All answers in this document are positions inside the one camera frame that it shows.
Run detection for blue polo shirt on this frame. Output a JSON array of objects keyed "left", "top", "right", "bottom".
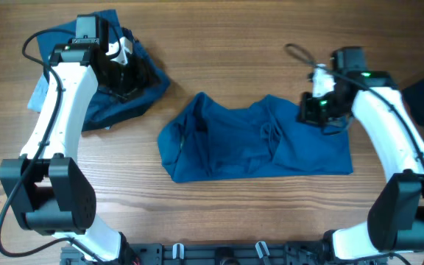
[{"left": 158, "top": 93, "right": 353, "bottom": 183}]

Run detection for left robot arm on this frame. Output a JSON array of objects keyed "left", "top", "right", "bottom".
[{"left": 0, "top": 14, "right": 169, "bottom": 264}]

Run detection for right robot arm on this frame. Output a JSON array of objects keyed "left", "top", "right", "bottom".
[{"left": 286, "top": 43, "right": 424, "bottom": 264}]

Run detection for folded dark blue shorts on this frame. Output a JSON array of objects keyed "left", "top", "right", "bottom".
[{"left": 27, "top": 10, "right": 171, "bottom": 132}]

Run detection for folded grey garment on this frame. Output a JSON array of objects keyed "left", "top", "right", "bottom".
[{"left": 27, "top": 74, "right": 49, "bottom": 113}]

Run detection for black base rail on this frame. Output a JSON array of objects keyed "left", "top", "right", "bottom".
[{"left": 60, "top": 241, "right": 388, "bottom": 265}]

